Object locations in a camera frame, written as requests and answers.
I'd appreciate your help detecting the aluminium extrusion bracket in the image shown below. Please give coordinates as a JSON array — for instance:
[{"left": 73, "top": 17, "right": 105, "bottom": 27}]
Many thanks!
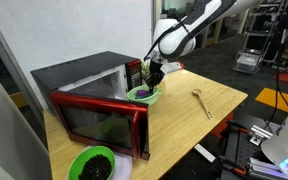
[{"left": 249, "top": 125, "right": 273, "bottom": 146}]

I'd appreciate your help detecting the small white block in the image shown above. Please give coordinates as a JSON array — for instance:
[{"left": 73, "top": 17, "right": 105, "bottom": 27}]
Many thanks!
[{"left": 194, "top": 144, "right": 215, "bottom": 163}]

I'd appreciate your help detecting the black microwave body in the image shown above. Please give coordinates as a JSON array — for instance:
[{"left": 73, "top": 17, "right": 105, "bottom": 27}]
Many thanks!
[{"left": 31, "top": 51, "right": 142, "bottom": 115}]

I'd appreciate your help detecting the beige plastic ladle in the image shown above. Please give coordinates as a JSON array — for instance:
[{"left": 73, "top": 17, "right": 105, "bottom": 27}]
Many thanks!
[{"left": 192, "top": 89, "right": 213, "bottom": 120}]

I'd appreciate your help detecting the white plate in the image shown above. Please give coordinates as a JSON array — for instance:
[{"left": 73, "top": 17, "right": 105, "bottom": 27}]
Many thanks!
[{"left": 66, "top": 152, "right": 132, "bottom": 180}]

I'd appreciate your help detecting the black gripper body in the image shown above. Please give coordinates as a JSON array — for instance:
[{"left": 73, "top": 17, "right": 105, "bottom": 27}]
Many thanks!
[{"left": 145, "top": 61, "right": 164, "bottom": 89}]

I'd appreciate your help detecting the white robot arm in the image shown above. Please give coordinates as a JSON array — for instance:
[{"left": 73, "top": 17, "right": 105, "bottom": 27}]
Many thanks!
[{"left": 144, "top": 0, "right": 260, "bottom": 88}]

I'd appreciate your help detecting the black cable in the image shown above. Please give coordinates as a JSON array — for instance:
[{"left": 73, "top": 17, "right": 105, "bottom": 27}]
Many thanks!
[{"left": 263, "top": 0, "right": 288, "bottom": 131}]

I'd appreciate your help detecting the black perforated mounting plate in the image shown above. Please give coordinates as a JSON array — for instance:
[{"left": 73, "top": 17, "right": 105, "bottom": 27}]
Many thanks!
[{"left": 220, "top": 128, "right": 267, "bottom": 180}]

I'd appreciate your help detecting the small potted green plant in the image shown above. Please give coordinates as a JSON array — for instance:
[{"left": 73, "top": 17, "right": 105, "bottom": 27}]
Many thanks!
[{"left": 141, "top": 62, "right": 150, "bottom": 78}]

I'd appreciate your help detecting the mint green pot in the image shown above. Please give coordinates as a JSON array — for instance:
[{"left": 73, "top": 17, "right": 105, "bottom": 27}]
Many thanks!
[{"left": 126, "top": 85, "right": 162, "bottom": 105}]

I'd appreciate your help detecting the green bowl with beans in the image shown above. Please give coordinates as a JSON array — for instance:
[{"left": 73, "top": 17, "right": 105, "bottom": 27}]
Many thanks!
[{"left": 67, "top": 146, "right": 115, "bottom": 180}]

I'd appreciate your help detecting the right orange black clamp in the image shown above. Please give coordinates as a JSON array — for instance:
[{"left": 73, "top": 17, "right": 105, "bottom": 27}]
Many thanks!
[{"left": 219, "top": 156, "right": 247, "bottom": 175}]

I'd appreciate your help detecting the left orange black clamp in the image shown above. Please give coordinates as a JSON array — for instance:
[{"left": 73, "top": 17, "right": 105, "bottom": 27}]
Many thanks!
[{"left": 227, "top": 120, "right": 250, "bottom": 133}]

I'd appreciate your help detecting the metal rack shelf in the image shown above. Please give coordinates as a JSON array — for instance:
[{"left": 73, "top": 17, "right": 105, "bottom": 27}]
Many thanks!
[{"left": 233, "top": 0, "right": 279, "bottom": 74}]

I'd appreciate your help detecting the purple toy vegetable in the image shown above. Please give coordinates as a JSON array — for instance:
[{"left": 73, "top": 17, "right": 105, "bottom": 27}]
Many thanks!
[{"left": 136, "top": 90, "right": 150, "bottom": 99}]

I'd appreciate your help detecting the orange black clamp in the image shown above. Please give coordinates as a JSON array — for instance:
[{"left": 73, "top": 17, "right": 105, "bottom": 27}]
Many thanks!
[
  {"left": 219, "top": 156, "right": 247, "bottom": 175},
  {"left": 227, "top": 120, "right": 250, "bottom": 133}
]

